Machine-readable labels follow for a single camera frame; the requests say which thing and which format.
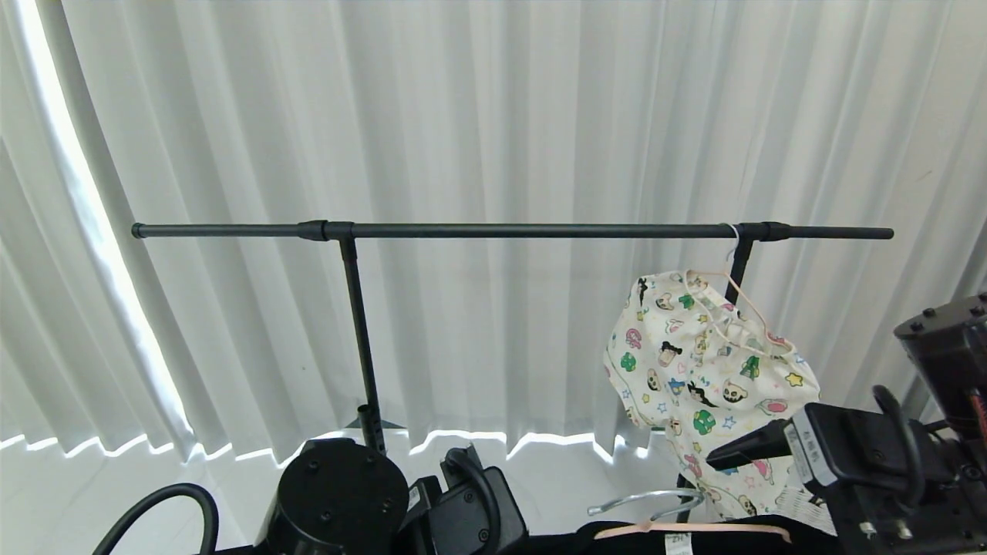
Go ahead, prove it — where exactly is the black clothes rack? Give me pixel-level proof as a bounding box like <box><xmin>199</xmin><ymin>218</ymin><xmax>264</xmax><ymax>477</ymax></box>
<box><xmin>131</xmin><ymin>221</ymin><xmax>894</xmax><ymax>525</ymax></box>

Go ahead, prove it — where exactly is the pink clothes hanger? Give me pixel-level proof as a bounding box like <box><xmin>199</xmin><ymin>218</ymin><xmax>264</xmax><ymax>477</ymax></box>
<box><xmin>685</xmin><ymin>224</ymin><xmax>803</xmax><ymax>357</ymax></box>
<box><xmin>586</xmin><ymin>487</ymin><xmax>793</xmax><ymax>542</ymax></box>

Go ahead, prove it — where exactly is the white curtain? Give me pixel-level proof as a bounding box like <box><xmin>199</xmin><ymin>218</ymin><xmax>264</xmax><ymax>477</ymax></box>
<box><xmin>0</xmin><ymin>0</ymin><xmax>987</xmax><ymax>468</ymax></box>

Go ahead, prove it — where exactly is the white laundry basket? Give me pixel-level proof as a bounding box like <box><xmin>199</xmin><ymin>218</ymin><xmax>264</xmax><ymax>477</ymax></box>
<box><xmin>773</xmin><ymin>484</ymin><xmax>838</xmax><ymax>537</ymax></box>

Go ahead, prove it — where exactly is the cream printed garment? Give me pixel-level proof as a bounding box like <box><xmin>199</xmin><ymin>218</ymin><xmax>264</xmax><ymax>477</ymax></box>
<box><xmin>604</xmin><ymin>270</ymin><xmax>820</xmax><ymax>519</ymax></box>

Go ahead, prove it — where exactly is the black cable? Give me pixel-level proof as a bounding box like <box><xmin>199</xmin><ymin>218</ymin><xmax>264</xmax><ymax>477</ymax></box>
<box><xmin>443</xmin><ymin>449</ymin><xmax>504</xmax><ymax>555</ymax></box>
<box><xmin>93</xmin><ymin>483</ymin><xmax>221</xmax><ymax>555</ymax></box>
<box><xmin>871</xmin><ymin>385</ymin><xmax>927</xmax><ymax>510</ymax></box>

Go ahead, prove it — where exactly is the black garment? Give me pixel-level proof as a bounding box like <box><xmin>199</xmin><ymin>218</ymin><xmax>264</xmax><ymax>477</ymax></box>
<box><xmin>524</xmin><ymin>515</ymin><xmax>845</xmax><ymax>555</ymax></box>

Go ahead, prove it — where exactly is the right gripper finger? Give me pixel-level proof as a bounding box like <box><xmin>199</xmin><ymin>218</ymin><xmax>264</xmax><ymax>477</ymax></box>
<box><xmin>706</xmin><ymin>419</ymin><xmax>797</xmax><ymax>472</ymax></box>

